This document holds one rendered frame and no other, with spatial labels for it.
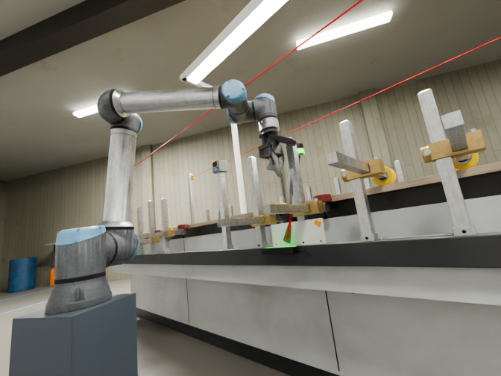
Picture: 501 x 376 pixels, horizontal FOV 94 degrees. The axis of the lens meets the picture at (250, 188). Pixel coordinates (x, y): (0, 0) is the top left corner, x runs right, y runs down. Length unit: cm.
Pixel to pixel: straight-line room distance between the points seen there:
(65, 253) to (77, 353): 31
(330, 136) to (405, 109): 149
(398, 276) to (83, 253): 105
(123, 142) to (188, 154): 491
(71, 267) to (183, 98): 72
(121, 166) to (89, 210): 670
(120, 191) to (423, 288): 118
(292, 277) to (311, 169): 416
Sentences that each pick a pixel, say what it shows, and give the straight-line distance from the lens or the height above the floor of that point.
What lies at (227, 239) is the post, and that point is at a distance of 135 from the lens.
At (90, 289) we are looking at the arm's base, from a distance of 101.
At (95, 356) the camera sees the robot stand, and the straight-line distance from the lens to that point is 101.
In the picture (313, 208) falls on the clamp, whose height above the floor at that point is 84.
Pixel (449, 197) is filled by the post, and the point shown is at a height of 81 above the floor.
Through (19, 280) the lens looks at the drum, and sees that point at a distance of 881.
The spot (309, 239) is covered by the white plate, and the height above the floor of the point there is 72.
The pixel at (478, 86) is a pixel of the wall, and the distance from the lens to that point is 635.
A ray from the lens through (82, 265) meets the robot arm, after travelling 101.
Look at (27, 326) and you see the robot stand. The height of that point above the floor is 58.
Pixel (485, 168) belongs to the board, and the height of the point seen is 89.
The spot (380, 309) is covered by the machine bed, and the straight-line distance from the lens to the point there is 120.
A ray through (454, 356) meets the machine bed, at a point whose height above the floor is 29.
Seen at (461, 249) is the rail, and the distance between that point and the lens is 85.
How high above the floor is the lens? 78
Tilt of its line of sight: 11 degrees up
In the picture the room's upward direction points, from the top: 7 degrees counter-clockwise
